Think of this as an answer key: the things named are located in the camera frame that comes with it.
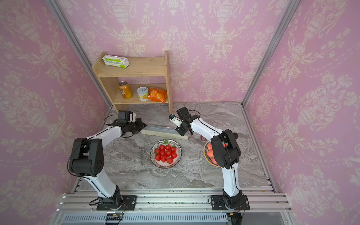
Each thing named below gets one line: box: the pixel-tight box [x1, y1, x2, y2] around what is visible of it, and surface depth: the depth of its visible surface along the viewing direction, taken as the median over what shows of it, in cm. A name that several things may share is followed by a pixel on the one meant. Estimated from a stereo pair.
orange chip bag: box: [147, 87, 168, 104], surface depth 93 cm
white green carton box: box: [101, 54, 130, 69], surface depth 81 cm
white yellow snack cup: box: [136, 86, 150, 102], surface depth 94 cm
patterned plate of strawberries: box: [150, 138, 183, 169], surface depth 91 cm
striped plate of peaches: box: [203, 140, 222, 168], surface depth 91 cm
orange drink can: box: [118, 80, 133, 100], surface depth 90 cm
